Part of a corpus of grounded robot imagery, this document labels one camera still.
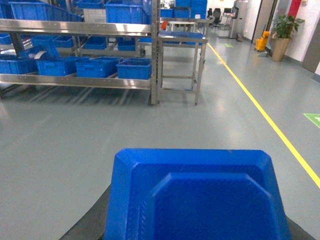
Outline blue block part with knob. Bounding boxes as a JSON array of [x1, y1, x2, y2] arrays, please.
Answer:
[[104, 148, 291, 240]]

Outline blue bin with red parts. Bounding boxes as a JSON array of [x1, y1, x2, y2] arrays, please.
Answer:
[[116, 58, 152, 80]]

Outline stainless steel shelf rack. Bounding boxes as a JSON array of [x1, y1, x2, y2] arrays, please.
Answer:
[[0, 0, 160, 105]]

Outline stainless steel table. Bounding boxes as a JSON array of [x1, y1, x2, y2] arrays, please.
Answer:
[[156, 30, 208, 106]]

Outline blue plastic bin centre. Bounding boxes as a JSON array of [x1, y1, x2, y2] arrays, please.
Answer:
[[75, 57, 124, 78]]

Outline blue plastic bin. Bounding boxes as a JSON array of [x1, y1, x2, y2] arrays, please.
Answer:
[[0, 55, 38, 75], [35, 56, 90, 77], [75, 57, 124, 78]]

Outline yellow mop bucket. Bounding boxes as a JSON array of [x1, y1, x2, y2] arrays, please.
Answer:
[[255, 31, 270, 52]]

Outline potted plant in tan pot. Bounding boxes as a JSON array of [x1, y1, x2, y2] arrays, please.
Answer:
[[271, 14, 305, 62]]

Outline blue plastic bin far left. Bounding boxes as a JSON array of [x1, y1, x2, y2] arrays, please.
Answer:
[[0, 55, 38, 75]]

